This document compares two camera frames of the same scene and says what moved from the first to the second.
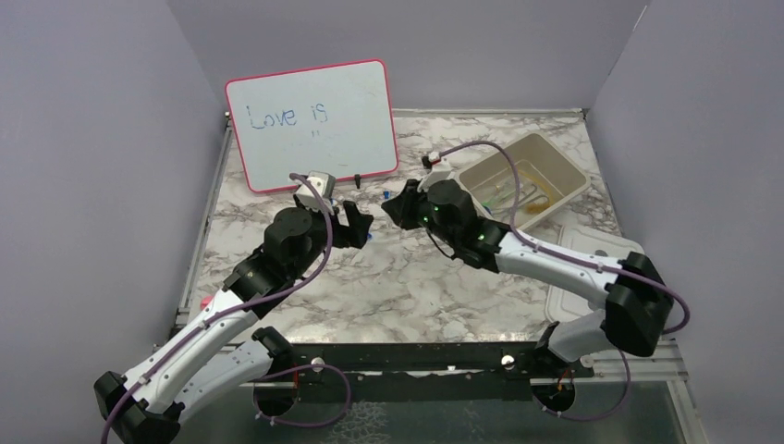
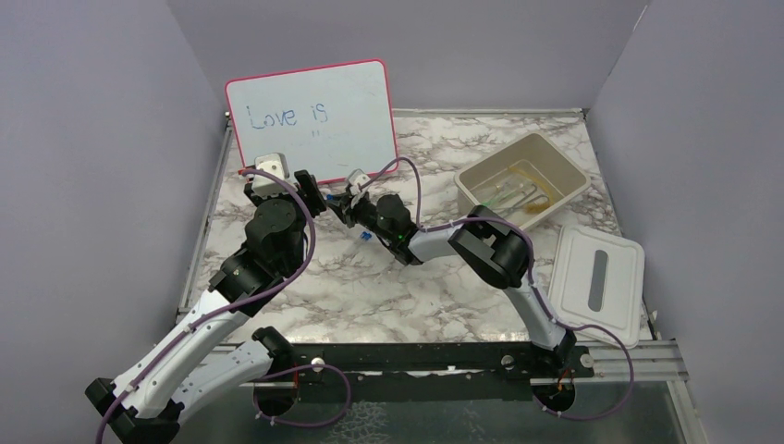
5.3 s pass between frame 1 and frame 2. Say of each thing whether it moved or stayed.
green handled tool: stayed
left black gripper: moved
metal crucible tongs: stayed
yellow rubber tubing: stayed
